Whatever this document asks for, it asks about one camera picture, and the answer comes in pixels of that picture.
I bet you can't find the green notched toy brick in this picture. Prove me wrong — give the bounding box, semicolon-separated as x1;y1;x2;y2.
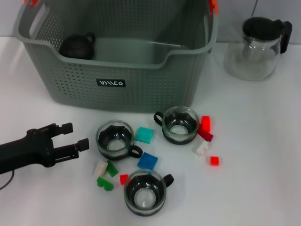
96;176;115;192

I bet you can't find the green sloped toy brick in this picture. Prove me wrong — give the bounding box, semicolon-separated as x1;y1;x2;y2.
105;160;118;178

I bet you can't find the glass teapot with black lid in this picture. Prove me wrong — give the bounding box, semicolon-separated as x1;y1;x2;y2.
223;16;293;81

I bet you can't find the teal square toy brick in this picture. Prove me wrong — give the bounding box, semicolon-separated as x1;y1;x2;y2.
134;126;156;144

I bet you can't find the dark red toy brick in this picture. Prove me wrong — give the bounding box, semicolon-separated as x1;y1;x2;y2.
197;129;214;143

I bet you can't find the blue square toy brick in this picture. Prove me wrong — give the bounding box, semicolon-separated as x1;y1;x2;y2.
137;152;158;170

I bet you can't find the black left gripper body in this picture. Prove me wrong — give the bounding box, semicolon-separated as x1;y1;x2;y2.
0;129;56;175

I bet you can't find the grey perforated plastic storage bin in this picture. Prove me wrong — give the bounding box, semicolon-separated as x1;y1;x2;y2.
13;0;219;113

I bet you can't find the black ceramic teapot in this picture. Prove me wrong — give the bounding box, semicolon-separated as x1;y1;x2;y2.
60;32;96;61

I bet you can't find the bright red toy brick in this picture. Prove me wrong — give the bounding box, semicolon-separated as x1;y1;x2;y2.
201;115;211;132

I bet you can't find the thin grey wall cable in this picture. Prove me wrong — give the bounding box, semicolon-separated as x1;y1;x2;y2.
250;0;259;17

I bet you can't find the white toy brick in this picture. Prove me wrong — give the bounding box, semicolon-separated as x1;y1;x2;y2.
94;160;108;177
192;140;210;158

